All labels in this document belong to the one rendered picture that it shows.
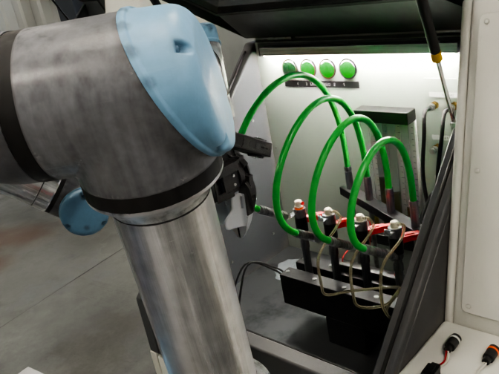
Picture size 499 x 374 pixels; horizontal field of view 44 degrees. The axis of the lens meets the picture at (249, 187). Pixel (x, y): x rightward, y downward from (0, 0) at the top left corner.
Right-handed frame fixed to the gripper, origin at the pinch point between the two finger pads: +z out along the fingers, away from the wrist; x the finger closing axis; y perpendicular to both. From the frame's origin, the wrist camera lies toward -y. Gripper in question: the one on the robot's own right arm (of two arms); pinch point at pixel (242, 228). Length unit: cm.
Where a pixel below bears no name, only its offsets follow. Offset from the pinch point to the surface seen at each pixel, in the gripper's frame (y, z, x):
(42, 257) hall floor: -90, 125, -298
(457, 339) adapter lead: -18.6, 25.4, 29.0
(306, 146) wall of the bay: -57, 9, -31
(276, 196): -13.4, 0.2, -3.4
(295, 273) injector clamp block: -25.9, 27.1, -13.4
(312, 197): -14.4, -0.4, 4.4
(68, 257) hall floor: -98, 125, -279
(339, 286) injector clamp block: -25.9, 27.1, -1.2
